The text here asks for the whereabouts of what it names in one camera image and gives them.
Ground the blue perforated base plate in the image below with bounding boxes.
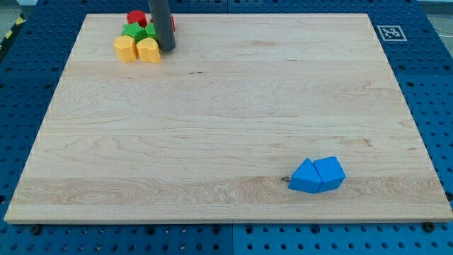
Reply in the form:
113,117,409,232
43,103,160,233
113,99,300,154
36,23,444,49
1,0,452,254

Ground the white fiducial marker tag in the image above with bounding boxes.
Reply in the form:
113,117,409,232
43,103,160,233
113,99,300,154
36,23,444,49
377,25,407,42

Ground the red cylinder block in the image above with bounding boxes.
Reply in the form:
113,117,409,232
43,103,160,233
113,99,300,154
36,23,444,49
126,10,147,28

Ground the blue cube block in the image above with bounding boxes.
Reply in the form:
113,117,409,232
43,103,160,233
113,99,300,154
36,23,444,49
313,157,345,193

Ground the grey cylindrical robot arm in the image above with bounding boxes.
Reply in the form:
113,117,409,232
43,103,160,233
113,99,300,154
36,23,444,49
148,0,176,52

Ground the wooden board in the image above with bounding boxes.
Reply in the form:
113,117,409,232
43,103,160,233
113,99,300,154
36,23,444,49
5,13,452,225

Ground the yellow heart block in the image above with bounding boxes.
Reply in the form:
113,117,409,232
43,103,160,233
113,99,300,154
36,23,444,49
137,38,161,64

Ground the yellow hexagon block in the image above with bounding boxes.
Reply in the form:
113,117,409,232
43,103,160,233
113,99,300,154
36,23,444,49
113,35,138,62

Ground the green star block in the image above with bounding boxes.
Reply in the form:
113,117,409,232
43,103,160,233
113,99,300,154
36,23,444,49
121,22,147,43

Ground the blue triangular prism block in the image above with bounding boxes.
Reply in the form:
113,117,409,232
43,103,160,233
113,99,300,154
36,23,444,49
288,158,321,193

